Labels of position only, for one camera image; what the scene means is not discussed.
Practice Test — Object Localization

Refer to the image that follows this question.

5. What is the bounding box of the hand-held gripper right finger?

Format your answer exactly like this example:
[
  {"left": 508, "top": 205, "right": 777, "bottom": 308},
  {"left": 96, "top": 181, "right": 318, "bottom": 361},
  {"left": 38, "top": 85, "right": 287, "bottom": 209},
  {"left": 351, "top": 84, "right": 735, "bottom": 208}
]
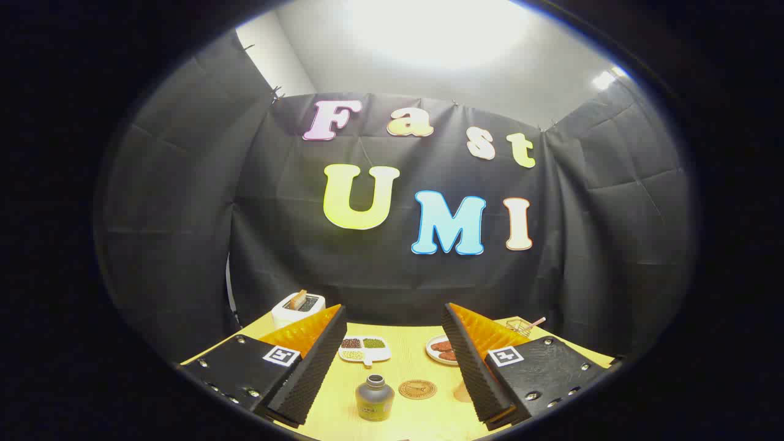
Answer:
[{"left": 442, "top": 303, "right": 619, "bottom": 431}]

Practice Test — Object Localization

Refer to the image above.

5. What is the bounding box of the white divided dish with beans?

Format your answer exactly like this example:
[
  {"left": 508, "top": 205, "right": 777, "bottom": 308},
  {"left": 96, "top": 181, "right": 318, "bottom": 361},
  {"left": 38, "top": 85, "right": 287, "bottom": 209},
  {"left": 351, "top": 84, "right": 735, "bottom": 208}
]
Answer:
[{"left": 338, "top": 336, "right": 393, "bottom": 367}]

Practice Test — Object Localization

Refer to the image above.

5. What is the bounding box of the round brown cork coaster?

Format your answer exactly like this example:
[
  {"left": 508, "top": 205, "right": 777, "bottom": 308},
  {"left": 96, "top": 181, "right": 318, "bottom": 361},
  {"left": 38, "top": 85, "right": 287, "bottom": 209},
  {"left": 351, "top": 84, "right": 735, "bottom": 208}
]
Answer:
[{"left": 398, "top": 379, "right": 438, "bottom": 400}]

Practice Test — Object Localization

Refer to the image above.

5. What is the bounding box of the silver bottle with green label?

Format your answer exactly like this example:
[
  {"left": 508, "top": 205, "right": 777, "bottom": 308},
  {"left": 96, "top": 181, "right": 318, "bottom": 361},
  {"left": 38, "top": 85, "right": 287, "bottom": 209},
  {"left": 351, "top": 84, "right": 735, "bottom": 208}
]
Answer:
[{"left": 355, "top": 374, "right": 395, "bottom": 422}]

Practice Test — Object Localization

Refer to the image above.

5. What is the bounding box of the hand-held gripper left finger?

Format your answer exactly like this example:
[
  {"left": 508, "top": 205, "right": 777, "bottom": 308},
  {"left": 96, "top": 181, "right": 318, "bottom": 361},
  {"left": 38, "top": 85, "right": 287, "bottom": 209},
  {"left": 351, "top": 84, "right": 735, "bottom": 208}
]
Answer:
[{"left": 181, "top": 304, "right": 347, "bottom": 428}]

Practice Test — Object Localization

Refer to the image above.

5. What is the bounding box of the white round plate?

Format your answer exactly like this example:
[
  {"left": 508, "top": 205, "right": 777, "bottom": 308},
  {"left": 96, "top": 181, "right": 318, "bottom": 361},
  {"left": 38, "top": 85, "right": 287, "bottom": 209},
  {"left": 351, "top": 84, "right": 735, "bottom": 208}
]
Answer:
[{"left": 426, "top": 334, "right": 460, "bottom": 366}]

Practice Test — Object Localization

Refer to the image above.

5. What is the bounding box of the wooden table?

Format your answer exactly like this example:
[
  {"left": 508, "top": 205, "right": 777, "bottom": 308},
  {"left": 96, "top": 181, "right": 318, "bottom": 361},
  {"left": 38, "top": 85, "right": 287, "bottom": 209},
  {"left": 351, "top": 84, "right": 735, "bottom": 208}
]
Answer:
[{"left": 181, "top": 309, "right": 616, "bottom": 441}]

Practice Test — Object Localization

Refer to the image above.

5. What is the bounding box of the white toaster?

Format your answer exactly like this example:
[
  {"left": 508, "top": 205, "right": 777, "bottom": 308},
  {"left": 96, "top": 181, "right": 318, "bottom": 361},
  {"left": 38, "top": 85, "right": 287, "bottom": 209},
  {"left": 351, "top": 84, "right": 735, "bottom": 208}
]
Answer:
[{"left": 271, "top": 292, "right": 326, "bottom": 328}]

